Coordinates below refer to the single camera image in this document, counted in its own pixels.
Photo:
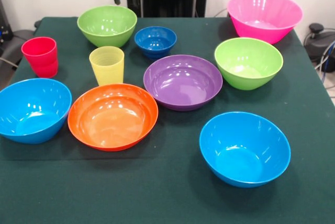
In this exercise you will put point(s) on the orange plastic bowl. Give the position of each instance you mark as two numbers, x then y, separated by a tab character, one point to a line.
112	119

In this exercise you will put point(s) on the large magenta plastic bowl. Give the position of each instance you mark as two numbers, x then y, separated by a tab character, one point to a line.
264	14

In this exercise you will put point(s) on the green plastic bowl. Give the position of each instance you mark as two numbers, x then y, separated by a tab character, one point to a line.
248	63
107	26

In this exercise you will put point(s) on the light blue plastic bowl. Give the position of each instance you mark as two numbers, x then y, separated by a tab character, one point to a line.
244	150
34	110

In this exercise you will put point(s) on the red plastic cup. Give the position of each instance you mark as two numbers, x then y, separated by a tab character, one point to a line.
40	57

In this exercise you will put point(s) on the small dark blue bowl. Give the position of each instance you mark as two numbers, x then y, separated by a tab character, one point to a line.
155	42

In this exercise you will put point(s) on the purple plastic bowl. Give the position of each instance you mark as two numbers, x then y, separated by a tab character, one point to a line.
183	82

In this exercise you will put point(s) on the yellow plastic cup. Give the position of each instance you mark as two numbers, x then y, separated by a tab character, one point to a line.
106	64

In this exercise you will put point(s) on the dark green tablecloth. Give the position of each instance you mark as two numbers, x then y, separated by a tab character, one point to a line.
131	190

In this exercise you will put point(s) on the black equipment case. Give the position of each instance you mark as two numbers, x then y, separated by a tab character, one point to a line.
5	25

